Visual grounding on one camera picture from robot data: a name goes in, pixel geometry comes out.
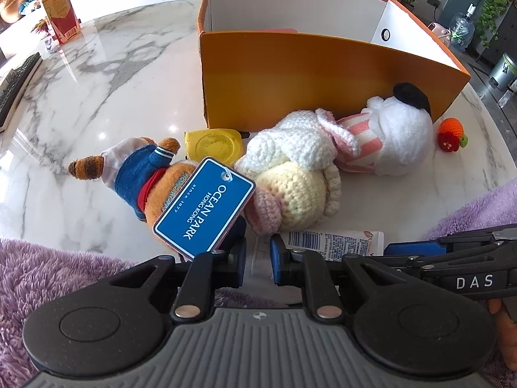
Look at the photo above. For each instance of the pink case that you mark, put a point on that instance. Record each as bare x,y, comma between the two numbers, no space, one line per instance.
278,30

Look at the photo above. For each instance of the water jug with pump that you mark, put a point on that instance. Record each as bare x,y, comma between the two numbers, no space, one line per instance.
460,30

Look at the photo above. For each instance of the bear plush blue sailor suit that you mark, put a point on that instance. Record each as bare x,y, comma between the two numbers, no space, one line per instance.
137,169

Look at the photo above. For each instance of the purple fluffy cloth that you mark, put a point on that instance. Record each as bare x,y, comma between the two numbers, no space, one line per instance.
40,275

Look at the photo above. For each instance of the orange crochet toy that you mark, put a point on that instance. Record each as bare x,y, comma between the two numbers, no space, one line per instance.
450,131

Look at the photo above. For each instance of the wall outlet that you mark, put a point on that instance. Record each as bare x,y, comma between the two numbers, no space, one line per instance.
434,2

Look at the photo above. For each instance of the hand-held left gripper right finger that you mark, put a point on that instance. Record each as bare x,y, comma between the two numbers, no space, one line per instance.
276,260

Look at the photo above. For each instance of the small red-leaf plant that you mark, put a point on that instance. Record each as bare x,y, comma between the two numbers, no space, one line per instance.
42,28

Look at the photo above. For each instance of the white tube with barcode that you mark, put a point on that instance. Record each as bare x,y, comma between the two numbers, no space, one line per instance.
343,242

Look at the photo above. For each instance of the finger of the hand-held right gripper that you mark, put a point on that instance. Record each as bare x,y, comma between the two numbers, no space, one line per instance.
412,248
476,236

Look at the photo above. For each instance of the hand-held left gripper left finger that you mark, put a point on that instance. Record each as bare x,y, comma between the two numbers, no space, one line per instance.
239,262

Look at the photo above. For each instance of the white dog plush pink stripes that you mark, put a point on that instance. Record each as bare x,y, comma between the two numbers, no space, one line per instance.
404,137

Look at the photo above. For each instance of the person's right hand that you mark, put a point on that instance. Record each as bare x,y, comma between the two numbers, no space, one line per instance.
507,331

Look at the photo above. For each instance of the blue toy figure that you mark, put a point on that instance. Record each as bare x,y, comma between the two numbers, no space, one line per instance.
28,2

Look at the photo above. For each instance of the yellow and red carton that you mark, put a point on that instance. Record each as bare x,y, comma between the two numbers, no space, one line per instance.
60,16

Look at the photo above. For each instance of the hanging pothos plant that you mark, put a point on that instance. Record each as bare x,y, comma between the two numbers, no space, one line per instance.
496,0

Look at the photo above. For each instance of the orange cardboard box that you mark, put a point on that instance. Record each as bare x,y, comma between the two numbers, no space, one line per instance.
303,76

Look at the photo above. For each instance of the gold vase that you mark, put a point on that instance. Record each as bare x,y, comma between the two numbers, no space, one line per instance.
10,6

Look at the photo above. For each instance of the steel trash can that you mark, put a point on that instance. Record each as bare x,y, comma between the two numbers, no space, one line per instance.
503,70

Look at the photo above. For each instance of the white and yellow crochet doll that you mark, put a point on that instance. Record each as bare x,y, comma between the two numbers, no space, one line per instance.
299,186

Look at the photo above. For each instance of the black keyboard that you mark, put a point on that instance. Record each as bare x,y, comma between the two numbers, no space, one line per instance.
18,85

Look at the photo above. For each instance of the pink space heater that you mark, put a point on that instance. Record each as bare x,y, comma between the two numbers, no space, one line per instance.
440,32

